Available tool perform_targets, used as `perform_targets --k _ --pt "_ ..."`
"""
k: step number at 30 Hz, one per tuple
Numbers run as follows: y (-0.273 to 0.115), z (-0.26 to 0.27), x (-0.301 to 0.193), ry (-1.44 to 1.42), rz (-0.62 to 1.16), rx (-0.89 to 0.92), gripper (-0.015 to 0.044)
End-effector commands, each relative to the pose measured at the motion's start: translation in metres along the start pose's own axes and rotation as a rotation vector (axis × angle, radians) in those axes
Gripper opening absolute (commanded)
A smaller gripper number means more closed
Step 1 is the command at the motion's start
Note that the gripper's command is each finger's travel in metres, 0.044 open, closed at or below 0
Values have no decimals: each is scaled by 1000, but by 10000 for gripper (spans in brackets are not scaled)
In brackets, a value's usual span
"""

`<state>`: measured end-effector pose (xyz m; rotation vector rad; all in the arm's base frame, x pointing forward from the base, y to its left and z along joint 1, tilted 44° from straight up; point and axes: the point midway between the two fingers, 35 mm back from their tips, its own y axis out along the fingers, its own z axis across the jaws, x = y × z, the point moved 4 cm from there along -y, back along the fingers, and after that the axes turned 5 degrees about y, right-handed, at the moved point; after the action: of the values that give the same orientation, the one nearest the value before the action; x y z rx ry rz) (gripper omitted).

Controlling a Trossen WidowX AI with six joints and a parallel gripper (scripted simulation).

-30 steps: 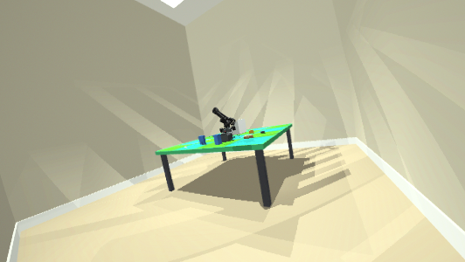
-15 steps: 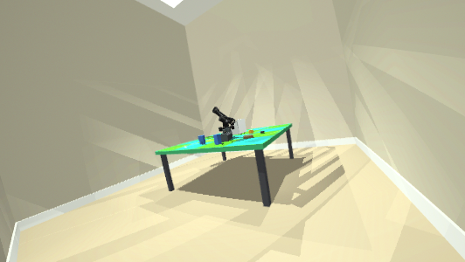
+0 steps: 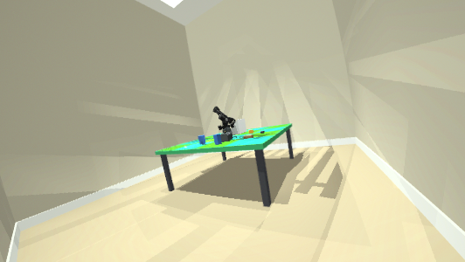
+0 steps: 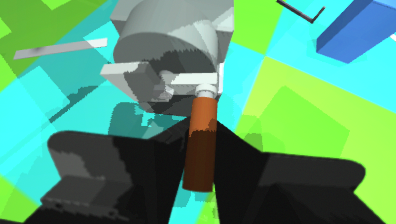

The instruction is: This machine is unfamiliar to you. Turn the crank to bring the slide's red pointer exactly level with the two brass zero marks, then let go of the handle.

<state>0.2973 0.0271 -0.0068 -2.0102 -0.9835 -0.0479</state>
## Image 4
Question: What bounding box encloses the dark grey l-shaped rod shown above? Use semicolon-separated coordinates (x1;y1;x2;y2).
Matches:
276;0;327;24

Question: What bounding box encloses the blue rectangular block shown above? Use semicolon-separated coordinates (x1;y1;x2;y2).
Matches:
316;0;396;64

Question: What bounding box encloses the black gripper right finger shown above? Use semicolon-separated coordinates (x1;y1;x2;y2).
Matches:
214;120;367;224

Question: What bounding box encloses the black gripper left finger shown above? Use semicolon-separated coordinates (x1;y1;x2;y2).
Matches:
47;116;191;224

